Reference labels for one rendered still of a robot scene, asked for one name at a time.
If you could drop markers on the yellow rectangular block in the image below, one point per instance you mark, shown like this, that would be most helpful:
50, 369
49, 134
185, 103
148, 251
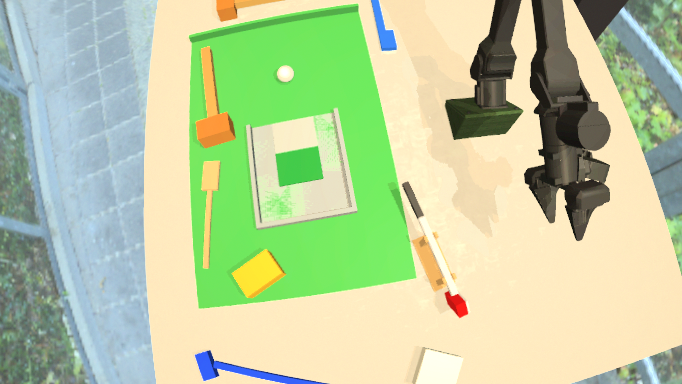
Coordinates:
258, 274

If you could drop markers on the green flat mat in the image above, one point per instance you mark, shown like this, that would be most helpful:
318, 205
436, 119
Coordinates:
332, 68

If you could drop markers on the white golf ball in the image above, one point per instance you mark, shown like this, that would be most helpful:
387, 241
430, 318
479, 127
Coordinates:
285, 73

